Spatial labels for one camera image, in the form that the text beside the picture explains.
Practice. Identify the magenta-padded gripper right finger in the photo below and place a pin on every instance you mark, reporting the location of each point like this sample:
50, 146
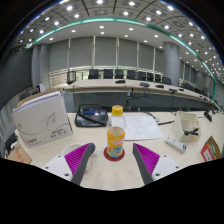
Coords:
146, 159

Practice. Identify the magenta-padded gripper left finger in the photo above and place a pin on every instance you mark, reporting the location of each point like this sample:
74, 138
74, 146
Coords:
77, 159

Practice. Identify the yellow-capped drink bottle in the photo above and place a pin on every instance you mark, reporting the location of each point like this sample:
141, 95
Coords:
116, 141

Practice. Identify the white printed paper sheet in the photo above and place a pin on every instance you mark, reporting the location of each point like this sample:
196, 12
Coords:
143, 128

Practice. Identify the flat round red coaster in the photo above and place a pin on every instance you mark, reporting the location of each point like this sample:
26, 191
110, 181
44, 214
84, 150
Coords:
114, 159

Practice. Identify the small white oblong box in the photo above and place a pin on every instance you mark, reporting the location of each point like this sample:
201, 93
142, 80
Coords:
176, 144

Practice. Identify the open white box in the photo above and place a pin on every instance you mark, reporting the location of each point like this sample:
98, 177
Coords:
185, 125

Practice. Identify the white paper ream box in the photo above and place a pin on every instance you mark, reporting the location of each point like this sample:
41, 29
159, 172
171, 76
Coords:
41, 121

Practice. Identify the open cardboard box red-lined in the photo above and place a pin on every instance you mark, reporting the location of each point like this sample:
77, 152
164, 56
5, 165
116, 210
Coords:
210, 150

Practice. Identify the long curved conference desk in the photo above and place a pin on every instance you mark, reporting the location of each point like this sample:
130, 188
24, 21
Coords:
100, 85

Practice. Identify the row of black office chairs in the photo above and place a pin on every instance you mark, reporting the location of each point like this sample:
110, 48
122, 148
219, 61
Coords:
119, 73

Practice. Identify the group of ceiling lights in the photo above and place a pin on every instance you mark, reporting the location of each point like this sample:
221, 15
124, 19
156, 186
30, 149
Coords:
125, 13

